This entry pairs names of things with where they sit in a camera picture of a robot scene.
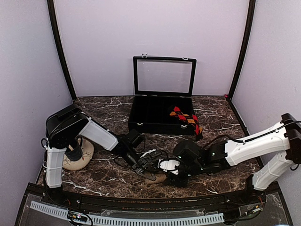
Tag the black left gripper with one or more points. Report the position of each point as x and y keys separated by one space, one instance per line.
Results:
x=143 y=164

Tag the black glass-lid display case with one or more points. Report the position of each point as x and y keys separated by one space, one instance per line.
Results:
x=160 y=85

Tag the tan brown sock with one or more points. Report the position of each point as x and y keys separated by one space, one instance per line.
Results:
x=159 y=178

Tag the right black frame post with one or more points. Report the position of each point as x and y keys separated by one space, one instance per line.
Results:
x=243 y=49

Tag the red orange argyle sock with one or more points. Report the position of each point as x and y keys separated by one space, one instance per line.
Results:
x=189 y=119

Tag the dark blue mug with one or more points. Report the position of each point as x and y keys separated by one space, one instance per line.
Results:
x=74 y=150

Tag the black frame post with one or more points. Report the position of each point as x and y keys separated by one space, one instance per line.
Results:
x=243 y=49
x=59 y=48

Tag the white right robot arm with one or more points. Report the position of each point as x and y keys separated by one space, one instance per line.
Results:
x=283 y=138

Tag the left black frame post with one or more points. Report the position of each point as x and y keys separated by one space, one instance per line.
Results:
x=59 y=48

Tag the white slotted cable duct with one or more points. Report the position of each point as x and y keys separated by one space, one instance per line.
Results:
x=131 y=218

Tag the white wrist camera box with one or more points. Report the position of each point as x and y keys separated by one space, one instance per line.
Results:
x=169 y=165

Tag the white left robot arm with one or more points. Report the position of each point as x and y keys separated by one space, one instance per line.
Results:
x=62 y=129

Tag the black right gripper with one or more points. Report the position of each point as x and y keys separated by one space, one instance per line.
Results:
x=176 y=182

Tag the cream branch-pattern plate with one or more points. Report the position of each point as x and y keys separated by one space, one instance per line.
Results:
x=88 y=152

